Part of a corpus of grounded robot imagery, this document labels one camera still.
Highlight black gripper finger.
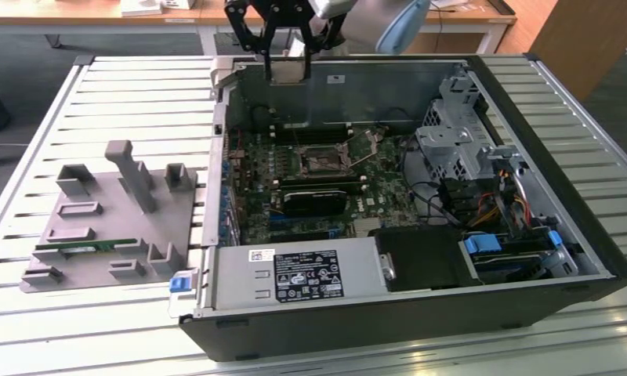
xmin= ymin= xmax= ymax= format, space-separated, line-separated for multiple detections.
xmin=224 ymin=0 xmax=279 ymax=84
xmin=296 ymin=14 xmax=350 ymax=82

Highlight CPU with silver top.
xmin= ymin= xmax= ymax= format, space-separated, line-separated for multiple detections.
xmin=268 ymin=57 xmax=312 ymax=85

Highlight CPU socket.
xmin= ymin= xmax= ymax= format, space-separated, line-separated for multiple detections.
xmin=298 ymin=145 xmax=352 ymax=175

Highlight white box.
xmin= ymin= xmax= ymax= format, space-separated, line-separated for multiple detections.
xmin=119 ymin=0 xmax=164 ymax=17

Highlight empty RAM slots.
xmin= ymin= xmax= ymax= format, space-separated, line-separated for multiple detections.
xmin=268 ymin=120 xmax=358 ymax=144

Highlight metal socket cover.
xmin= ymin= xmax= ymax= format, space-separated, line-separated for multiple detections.
xmin=344 ymin=128 xmax=383 ymax=168

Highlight wooden desk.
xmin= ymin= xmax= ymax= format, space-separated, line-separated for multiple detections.
xmin=0 ymin=0 xmax=519 ymax=56

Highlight metal drive cage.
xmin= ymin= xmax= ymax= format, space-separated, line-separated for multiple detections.
xmin=414 ymin=76 xmax=530 ymax=189

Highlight green motherboard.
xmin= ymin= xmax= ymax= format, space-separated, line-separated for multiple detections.
xmin=224 ymin=127 xmax=430 ymax=246

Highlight wooden cabinet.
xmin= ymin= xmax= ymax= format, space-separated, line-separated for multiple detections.
xmin=495 ymin=0 xmax=627 ymax=103

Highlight grey parts rack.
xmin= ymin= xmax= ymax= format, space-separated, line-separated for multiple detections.
xmin=19 ymin=139 xmax=203 ymax=295

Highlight black fan shroud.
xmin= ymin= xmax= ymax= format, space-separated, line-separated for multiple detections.
xmin=374 ymin=226 xmax=482 ymax=293

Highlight hard disk in blue carrier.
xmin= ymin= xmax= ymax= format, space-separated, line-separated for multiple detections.
xmin=459 ymin=231 xmax=547 ymax=285

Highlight green RAM stick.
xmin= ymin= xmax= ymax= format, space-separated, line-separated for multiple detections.
xmin=35 ymin=238 xmax=137 ymax=252

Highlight grey power supply with label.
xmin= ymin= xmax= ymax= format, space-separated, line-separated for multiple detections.
xmin=208 ymin=245 xmax=388 ymax=311

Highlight blue case latch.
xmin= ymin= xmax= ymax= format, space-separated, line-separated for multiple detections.
xmin=168 ymin=273 xmax=195 ymax=295

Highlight black open PC case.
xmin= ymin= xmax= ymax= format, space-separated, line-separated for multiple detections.
xmin=179 ymin=53 xmax=627 ymax=363

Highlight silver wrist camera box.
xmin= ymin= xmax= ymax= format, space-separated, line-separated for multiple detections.
xmin=311 ymin=0 xmax=358 ymax=19

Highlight yellow and red wire bundle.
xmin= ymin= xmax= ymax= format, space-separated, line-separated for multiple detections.
xmin=470 ymin=166 xmax=534 ymax=228

